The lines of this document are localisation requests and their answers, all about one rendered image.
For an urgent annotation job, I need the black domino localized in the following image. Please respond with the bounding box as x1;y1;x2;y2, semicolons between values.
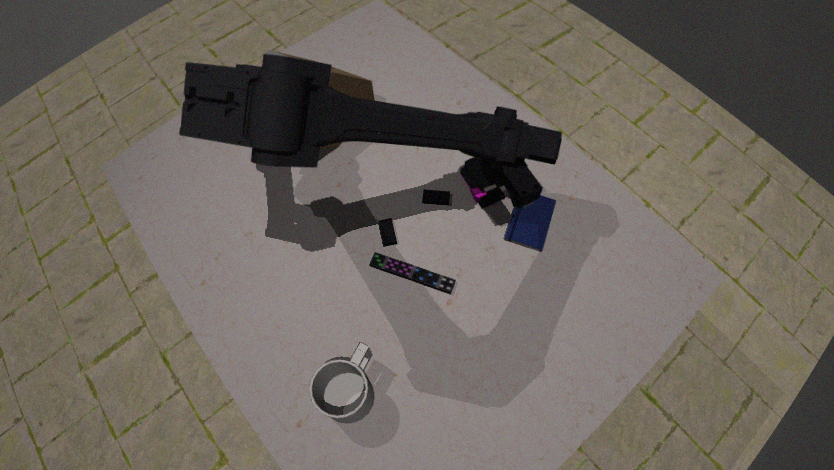
369;253;401;275
379;218;397;247
422;190;450;205
478;187;505;209
423;270;456;294
396;261;428;285

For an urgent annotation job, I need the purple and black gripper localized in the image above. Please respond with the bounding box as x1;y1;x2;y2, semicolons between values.
460;157;491;203

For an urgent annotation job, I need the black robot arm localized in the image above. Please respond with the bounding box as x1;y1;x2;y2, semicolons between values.
179;54;562;208

